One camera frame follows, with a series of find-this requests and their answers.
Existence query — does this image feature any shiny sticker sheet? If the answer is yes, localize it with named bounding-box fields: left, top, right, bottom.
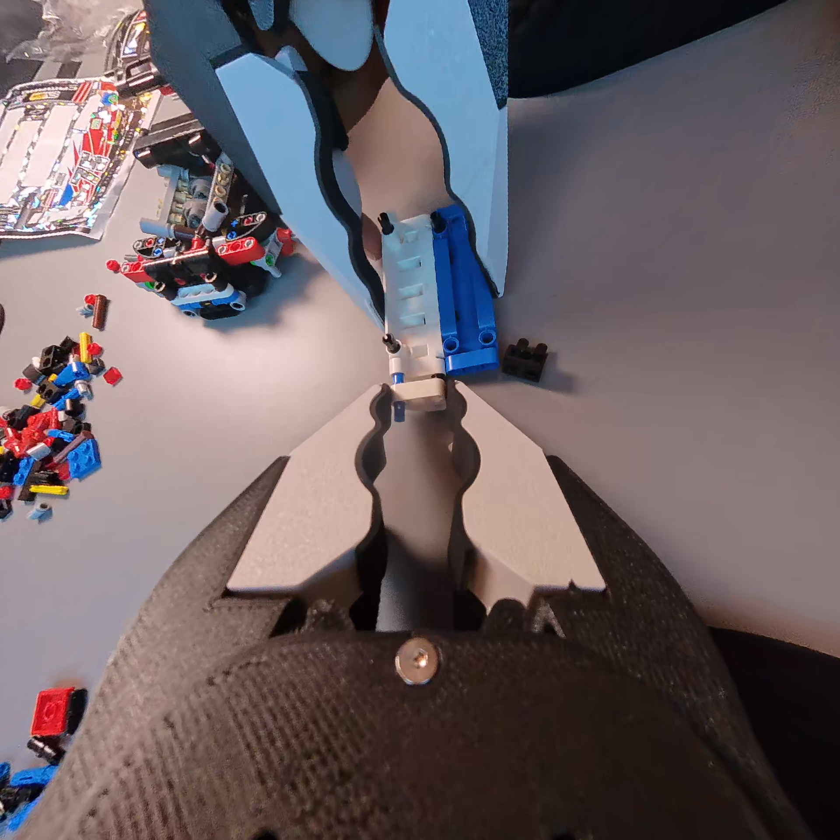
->
left=0, top=77, right=163, bottom=241

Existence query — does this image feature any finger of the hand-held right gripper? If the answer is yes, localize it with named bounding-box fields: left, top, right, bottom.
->
left=213, top=51, right=389, bottom=330
left=374, top=0, right=511, bottom=299

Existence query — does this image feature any partly built lego car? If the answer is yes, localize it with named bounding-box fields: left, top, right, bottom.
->
left=105, top=9, right=298, bottom=321

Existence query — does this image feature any small white lego connector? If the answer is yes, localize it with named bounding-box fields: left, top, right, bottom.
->
left=386, top=371, right=451, bottom=423

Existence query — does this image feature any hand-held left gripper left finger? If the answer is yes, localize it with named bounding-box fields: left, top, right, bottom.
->
left=224, top=382, right=393, bottom=614

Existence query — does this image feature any black lego connector block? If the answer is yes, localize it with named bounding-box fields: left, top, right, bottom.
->
left=501, top=337, right=550, bottom=384

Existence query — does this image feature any pile of mixed lego pieces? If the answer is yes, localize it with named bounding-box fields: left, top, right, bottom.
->
left=0, top=293, right=125, bottom=524

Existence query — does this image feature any heap of clear plastic bags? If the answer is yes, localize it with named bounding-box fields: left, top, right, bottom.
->
left=33, top=0, right=142, bottom=47

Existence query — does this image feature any blue and white lego panel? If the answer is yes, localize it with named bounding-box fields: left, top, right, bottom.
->
left=378, top=204, right=501, bottom=383

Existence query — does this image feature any red lego brick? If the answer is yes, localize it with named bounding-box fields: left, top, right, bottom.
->
left=30, top=686, right=88, bottom=738

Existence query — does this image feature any pile of blue black pins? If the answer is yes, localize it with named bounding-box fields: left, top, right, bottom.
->
left=0, top=736, right=68, bottom=832

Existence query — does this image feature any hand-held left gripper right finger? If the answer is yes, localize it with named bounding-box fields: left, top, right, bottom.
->
left=446, top=381, right=607, bottom=616

